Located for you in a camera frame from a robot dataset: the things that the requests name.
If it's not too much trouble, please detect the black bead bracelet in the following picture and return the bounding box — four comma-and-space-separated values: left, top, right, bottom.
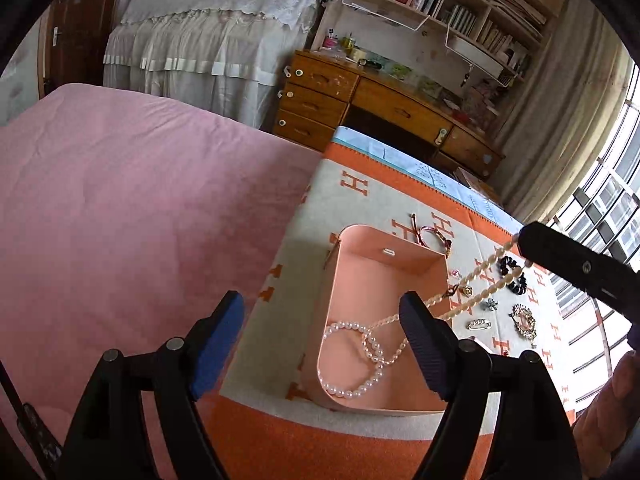
497, 254, 528, 296

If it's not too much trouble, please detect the wooden desk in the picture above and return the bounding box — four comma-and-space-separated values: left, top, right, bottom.
272, 50, 504, 181

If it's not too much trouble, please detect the pink bed sheet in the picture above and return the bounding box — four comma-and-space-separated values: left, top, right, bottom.
0, 82, 324, 480

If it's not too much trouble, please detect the pearl safety pin brooch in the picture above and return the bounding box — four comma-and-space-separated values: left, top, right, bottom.
465, 318, 492, 330

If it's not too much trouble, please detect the wooden bookshelf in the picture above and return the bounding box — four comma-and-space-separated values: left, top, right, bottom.
311, 0, 569, 111

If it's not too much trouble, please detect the white lace covered furniture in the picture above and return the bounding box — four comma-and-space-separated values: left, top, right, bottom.
103, 0, 318, 128

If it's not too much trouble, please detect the red cord bracelet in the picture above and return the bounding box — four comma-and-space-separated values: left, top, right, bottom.
409, 212, 454, 259

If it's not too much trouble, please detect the white pearl bracelet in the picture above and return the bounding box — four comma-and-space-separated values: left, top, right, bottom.
316, 320, 386, 400

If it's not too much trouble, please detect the beige curtain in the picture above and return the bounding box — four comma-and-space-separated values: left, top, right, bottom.
489, 0, 634, 223

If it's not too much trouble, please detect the blue patterned sheet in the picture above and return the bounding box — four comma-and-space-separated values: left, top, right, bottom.
332, 126, 523, 233

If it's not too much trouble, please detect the pink plastic tray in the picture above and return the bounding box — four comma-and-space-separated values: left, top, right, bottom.
302, 224, 449, 416

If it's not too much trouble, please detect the silver blue flower brooch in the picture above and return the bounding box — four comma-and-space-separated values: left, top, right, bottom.
482, 298, 498, 311

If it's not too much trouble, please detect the brown wooden door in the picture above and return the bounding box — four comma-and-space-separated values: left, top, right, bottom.
37, 0, 117, 98

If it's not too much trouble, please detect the gold leaf hair comb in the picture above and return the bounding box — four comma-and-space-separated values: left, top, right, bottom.
510, 304, 537, 341

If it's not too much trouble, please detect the long pearl necklace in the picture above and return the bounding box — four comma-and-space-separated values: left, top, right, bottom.
360, 236, 533, 366

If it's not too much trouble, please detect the orange grey H blanket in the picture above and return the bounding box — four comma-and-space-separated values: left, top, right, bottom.
194, 142, 580, 480

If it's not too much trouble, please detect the stack of books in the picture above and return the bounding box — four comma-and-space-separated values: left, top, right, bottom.
454, 167, 502, 207

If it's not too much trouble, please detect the person right hand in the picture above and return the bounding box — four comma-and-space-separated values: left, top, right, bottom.
573, 351, 639, 479

